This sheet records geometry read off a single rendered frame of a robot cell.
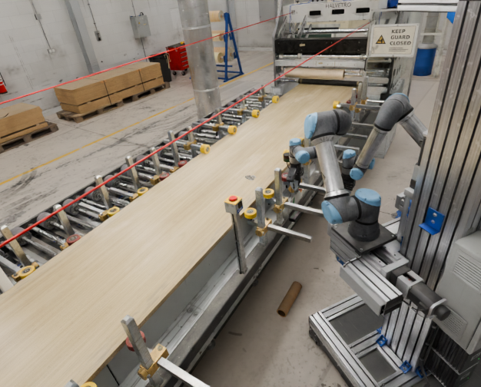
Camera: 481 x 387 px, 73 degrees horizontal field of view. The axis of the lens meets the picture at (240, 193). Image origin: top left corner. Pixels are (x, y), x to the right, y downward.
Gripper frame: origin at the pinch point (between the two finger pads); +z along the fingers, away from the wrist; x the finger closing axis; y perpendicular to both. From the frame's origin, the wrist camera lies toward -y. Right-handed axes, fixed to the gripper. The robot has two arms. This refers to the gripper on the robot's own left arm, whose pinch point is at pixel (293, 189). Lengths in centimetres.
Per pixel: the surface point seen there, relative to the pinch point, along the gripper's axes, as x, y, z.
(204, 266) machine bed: 28, -70, 20
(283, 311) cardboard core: -5, -33, 88
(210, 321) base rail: 5, -96, 25
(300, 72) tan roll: 99, 247, -11
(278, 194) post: 7.1, -9.4, 0.2
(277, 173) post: 7.0, -9.4, -16.3
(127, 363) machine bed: 28, -133, 26
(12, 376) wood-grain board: 51, -165, 5
